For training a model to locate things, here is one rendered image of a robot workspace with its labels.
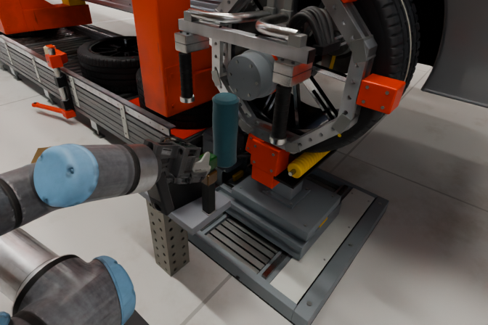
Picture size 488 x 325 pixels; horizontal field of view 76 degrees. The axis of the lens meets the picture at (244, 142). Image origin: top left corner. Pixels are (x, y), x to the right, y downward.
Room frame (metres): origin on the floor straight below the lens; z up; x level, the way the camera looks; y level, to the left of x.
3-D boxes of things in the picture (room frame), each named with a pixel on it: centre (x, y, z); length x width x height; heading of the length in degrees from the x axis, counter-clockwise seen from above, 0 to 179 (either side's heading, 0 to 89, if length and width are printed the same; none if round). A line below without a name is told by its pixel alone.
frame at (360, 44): (0.96, -0.10, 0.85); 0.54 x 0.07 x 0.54; 51
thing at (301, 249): (1.13, -0.17, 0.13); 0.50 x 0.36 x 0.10; 51
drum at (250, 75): (0.91, -0.05, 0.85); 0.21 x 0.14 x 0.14; 141
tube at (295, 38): (0.81, -0.10, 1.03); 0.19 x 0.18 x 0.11; 141
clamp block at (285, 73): (0.70, -0.10, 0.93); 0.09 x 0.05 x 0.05; 141
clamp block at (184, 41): (0.91, 0.16, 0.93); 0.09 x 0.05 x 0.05; 141
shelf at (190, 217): (0.84, 0.25, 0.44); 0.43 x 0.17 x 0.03; 51
